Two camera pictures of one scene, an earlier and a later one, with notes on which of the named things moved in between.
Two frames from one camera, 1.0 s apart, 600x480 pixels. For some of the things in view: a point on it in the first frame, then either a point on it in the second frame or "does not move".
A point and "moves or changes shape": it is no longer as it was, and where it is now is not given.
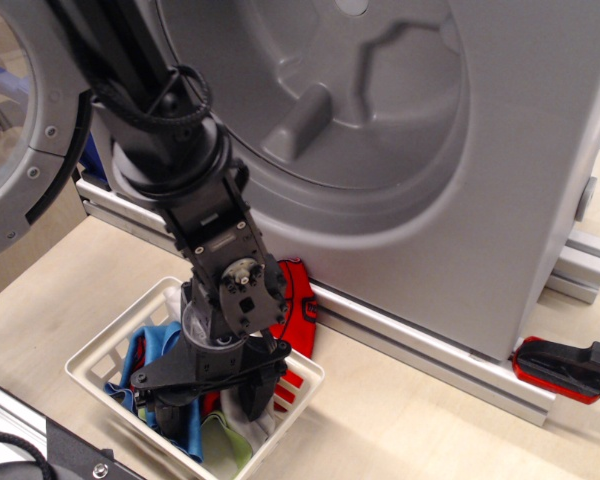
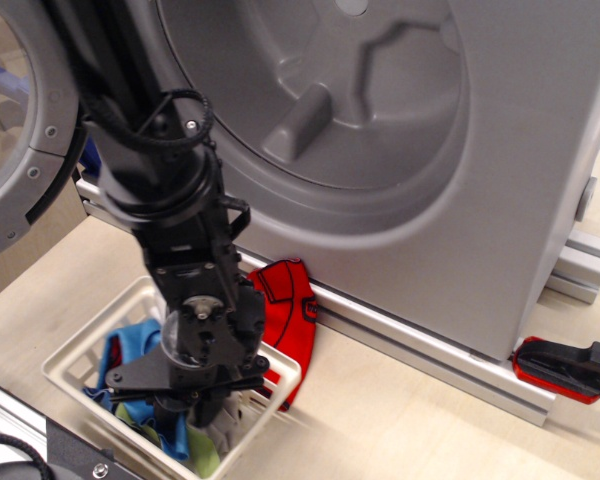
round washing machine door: (31, 82) does not move
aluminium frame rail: (3, 413) does not move
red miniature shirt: (299, 322) does not move
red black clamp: (573, 372) does not move
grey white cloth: (231, 401) to (227, 430)
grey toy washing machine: (426, 158) does not move
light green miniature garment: (224, 454) to (201, 450)
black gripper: (202, 365) does not move
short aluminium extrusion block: (583, 266) does not move
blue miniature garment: (145, 345) moves or changes shape
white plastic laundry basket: (218, 439) to (73, 370)
